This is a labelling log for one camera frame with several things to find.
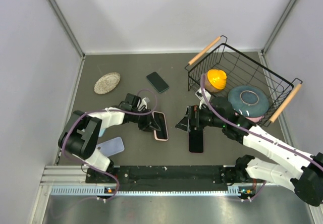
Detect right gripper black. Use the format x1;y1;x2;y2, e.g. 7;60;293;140
175;103;225;132

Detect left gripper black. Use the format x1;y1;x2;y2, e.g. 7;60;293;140
131;107;160;132

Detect pink phone case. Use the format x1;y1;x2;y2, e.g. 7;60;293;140
152;110;170;142

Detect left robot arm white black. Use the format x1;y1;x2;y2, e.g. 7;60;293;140
58;93;161;182

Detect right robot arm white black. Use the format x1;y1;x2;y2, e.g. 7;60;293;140
176;97;322;206

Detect lavender phone case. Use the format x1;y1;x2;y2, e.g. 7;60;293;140
97;137;125;157

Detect light blue phone case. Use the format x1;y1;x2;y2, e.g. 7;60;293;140
99;129;105;138

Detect purple edged black smartphone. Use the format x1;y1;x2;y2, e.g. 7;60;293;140
189;130;204;153

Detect green smartphone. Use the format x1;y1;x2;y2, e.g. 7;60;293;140
146;72;169;93

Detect orange yellow cupcake toy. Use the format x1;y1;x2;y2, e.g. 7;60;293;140
204;69;227;93

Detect speckled beige plate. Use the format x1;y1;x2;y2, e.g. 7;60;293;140
94;72;121;95

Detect blue ceramic bowl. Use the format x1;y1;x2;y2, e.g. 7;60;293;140
228;85;269;118

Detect pink bowl under blue bowl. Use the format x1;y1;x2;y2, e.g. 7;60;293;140
235;112;264;123

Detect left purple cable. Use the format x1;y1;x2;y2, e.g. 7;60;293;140
62;89;158;203

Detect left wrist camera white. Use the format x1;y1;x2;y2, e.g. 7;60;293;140
137;97;150;111

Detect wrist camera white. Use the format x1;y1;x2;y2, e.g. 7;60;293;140
137;97;150;111
195;88;211;107

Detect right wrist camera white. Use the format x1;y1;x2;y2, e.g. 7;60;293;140
195;88;211;107

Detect black wire basket wooden handles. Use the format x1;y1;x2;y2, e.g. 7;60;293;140
185;35;302;127

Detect white slotted cable duct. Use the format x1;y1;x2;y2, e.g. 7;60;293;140
50;186;253;196

